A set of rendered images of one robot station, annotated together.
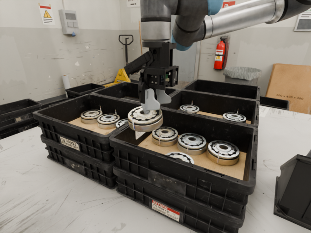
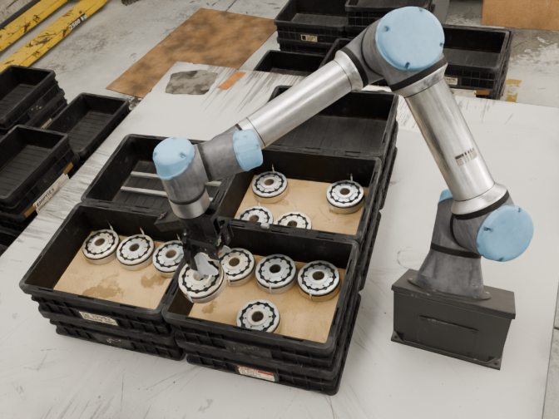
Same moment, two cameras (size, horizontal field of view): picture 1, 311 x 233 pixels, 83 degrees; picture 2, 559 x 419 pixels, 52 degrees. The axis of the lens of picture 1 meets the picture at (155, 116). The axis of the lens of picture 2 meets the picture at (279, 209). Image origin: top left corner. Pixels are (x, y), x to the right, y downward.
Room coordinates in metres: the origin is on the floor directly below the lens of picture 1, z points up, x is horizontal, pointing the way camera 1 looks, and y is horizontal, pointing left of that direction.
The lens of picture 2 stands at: (-0.33, -0.12, 1.98)
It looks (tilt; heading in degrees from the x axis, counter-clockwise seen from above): 46 degrees down; 356
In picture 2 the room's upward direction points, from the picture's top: 11 degrees counter-clockwise
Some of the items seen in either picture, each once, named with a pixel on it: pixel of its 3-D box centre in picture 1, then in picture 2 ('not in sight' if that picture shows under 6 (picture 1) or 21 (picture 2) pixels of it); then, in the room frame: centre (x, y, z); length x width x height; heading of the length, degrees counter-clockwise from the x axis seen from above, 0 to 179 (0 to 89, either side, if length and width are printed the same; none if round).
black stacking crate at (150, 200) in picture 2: (136, 101); (169, 187); (0.95, 0.11, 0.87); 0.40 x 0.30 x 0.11; 61
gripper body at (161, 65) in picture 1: (158, 65); (202, 227); (0.49, -0.01, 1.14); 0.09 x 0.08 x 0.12; 55
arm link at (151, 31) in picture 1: (156, 32); (190, 198); (0.50, 0.00, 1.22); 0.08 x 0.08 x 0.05
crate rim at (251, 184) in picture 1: (186, 136); (263, 280); (0.49, -0.10, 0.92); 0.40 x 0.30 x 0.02; 61
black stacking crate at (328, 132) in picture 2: (220, 97); (326, 134); (1.02, -0.39, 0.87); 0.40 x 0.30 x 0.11; 61
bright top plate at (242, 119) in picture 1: (234, 117); (344, 193); (0.76, -0.37, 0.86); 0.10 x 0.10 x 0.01
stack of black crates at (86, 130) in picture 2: not in sight; (94, 148); (1.99, 0.57, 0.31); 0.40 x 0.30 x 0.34; 145
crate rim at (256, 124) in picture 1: (208, 106); (297, 190); (0.75, -0.24, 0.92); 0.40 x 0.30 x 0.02; 61
